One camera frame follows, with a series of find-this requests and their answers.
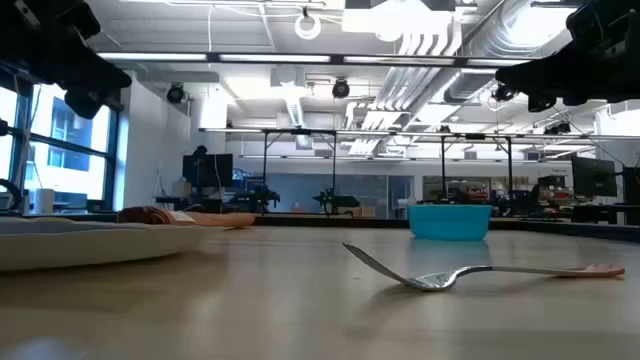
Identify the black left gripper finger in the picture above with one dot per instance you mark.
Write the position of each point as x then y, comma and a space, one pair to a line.
112, 80

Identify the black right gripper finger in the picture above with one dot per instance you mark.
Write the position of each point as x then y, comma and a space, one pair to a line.
520, 79

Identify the teal plastic bowl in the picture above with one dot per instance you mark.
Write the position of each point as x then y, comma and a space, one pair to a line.
450, 222

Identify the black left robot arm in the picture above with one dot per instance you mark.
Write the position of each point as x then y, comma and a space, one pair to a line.
45, 17

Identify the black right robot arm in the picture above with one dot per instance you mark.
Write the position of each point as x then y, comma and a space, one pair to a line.
607, 22

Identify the black background robot arm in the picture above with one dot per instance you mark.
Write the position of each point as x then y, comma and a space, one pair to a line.
336, 201
255, 196

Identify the black computer monitor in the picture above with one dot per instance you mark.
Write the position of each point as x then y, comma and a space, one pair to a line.
207, 170
594, 176

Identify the white paper roll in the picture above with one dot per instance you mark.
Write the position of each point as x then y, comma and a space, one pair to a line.
44, 201

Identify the long ceiling light bar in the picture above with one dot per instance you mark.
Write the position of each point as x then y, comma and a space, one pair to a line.
275, 58

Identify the blue scalloped plate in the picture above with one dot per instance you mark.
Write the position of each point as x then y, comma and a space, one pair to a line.
75, 247

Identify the orange folded cloth napkin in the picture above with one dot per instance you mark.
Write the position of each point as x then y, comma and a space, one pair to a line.
220, 219

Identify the black ceiling camera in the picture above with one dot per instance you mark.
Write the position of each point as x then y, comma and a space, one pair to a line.
502, 93
340, 88
176, 94

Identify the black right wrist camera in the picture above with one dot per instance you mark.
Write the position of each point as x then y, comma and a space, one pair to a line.
541, 103

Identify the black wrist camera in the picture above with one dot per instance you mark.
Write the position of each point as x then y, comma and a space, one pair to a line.
85, 104
541, 103

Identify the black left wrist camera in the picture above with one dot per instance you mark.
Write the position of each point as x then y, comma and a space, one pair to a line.
85, 104

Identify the silver ceiling air duct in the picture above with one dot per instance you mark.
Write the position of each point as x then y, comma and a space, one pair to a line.
480, 40

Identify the black window frame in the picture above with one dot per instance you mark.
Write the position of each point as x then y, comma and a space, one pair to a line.
112, 150

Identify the black metal station frame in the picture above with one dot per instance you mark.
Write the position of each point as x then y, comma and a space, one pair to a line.
265, 160
509, 165

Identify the black long table rail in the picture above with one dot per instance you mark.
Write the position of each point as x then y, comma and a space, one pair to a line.
325, 220

